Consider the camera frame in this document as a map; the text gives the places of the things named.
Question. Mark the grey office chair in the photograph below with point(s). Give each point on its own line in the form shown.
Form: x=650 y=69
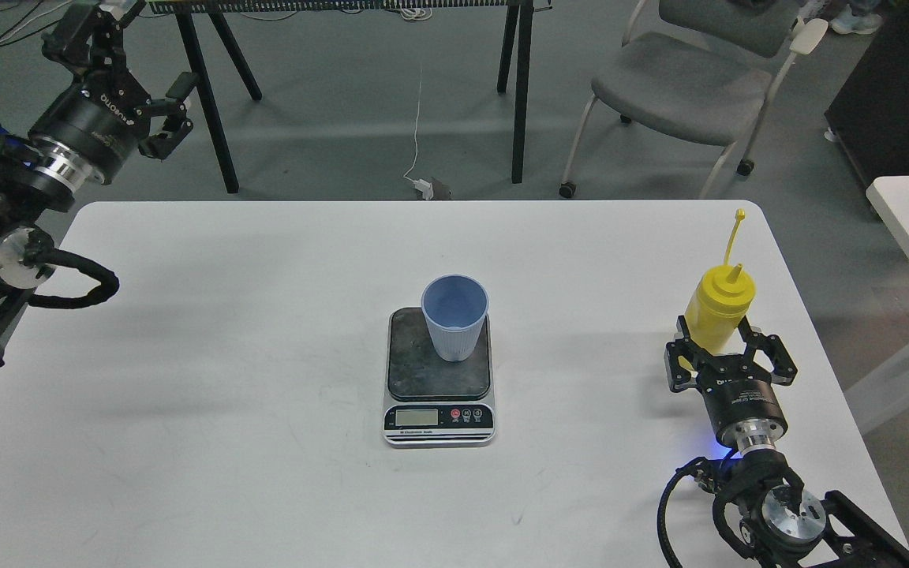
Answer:
x=694 y=94

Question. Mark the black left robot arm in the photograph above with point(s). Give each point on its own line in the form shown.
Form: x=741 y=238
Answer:
x=33 y=270

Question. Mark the black cabinet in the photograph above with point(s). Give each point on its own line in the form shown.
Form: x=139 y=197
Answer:
x=870 y=114

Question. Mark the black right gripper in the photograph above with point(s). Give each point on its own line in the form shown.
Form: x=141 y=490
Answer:
x=738 y=395

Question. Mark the yellow squeeze bottle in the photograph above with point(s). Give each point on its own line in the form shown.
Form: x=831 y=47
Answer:
x=721 y=300

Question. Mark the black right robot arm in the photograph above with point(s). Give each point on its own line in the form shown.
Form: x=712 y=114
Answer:
x=760 y=506

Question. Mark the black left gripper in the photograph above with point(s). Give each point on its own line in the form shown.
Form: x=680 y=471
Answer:
x=92 y=128

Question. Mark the blue ribbed plastic cup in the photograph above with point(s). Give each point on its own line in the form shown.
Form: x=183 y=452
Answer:
x=455 y=308

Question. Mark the white power adapter on floor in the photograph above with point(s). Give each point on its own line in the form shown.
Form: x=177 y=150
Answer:
x=432 y=189

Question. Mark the digital kitchen scale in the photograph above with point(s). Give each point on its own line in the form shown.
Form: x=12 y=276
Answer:
x=430 y=402

